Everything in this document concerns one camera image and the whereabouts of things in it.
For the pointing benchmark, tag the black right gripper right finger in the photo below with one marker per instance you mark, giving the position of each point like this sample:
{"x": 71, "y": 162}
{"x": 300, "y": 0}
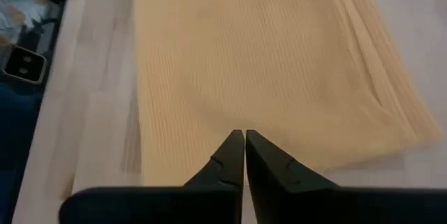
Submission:
{"x": 297, "y": 203}

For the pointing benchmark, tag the black table frame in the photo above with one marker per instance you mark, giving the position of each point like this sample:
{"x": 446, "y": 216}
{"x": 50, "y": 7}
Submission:
{"x": 21, "y": 130}

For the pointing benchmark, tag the yellow towel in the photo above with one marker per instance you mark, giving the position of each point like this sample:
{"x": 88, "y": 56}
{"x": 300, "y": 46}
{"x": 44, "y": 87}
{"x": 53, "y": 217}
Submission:
{"x": 244, "y": 60}

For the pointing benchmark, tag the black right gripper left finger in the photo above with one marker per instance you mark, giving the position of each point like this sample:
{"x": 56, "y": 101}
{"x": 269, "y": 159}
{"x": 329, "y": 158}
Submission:
{"x": 195, "y": 203}

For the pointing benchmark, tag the silver-rimmed black camera box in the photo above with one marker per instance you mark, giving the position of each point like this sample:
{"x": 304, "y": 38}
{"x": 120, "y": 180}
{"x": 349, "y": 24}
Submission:
{"x": 24, "y": 64}

